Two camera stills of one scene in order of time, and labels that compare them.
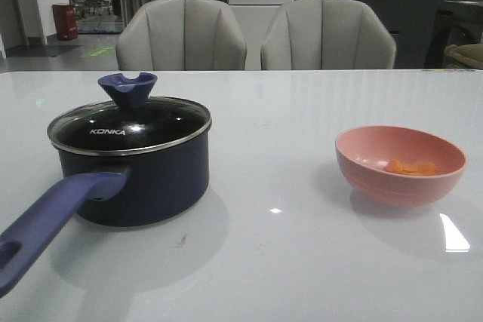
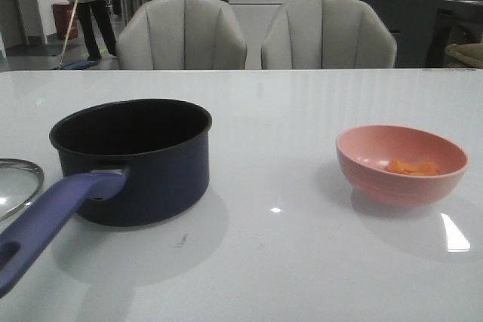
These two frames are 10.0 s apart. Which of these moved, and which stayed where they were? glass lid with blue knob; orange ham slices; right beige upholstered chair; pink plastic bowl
Moved: glass lid with blue knob
Stayed: pink plastic bowl; right beige upholstered chair; orange ham slices
